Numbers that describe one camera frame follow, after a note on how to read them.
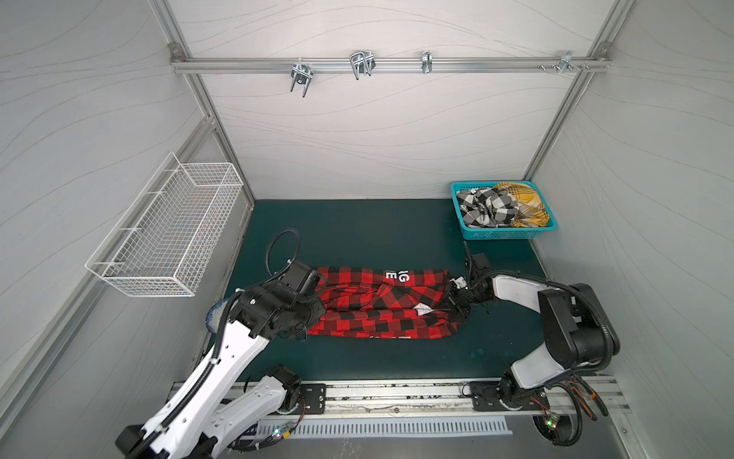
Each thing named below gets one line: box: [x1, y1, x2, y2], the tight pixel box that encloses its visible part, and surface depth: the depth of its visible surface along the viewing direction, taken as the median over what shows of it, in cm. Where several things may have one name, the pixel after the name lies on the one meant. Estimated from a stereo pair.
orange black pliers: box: [568, 374, 609, 421], surface depth 75 cm
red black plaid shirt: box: [307, 266, 463, 340], surface depth 89 cm
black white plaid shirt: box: [456, 187, 520, 228], surface depth 107 cm
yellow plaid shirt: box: [496, 181, 550, 228], surface depth 106 cm
